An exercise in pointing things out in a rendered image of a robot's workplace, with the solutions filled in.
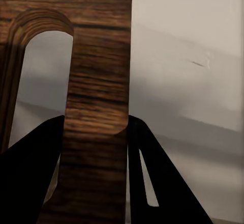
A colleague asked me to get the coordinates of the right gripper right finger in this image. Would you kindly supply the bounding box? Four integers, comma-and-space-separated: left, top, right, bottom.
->
128, 116, 214, 224

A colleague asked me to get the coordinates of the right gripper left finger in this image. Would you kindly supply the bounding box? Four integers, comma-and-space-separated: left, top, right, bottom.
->
0, 115, 65, 224

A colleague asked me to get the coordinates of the cutting board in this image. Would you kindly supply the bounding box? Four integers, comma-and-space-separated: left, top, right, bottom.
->
0, 0, 132, 224

